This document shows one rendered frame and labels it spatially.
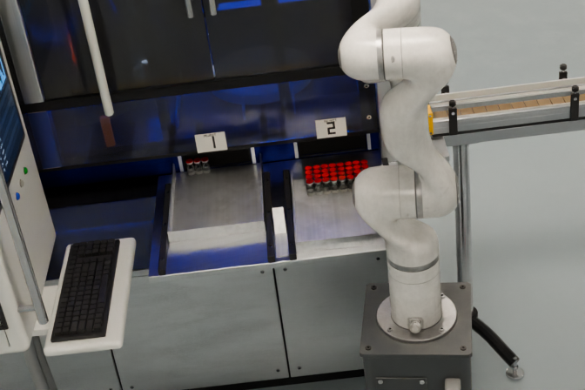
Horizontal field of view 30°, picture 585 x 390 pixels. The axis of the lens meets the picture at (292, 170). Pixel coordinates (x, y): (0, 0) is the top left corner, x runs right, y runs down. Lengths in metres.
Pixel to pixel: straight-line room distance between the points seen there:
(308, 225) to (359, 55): 0.91
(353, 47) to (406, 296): 0.67
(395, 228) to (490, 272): 1.73
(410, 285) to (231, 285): 0.99
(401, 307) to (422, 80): 0.64
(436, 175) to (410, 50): 0.34
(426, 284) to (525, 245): 1.78
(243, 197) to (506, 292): 1.32
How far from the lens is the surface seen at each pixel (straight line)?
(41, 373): 3.34
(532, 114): 3.28
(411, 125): 2.22
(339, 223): 2.92
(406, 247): 2.44
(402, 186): 2.36
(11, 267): 2.76
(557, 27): 5.83
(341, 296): 3.42
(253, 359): 3.58
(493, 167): 4.70
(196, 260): 2.87
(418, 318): 2.57
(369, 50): 2.11
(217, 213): 3.02
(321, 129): 3.06
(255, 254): 2.85
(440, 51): 2.11
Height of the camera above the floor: 2.60
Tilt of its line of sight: 33 degrees down
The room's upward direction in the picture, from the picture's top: 7 degrees counter-clockwise
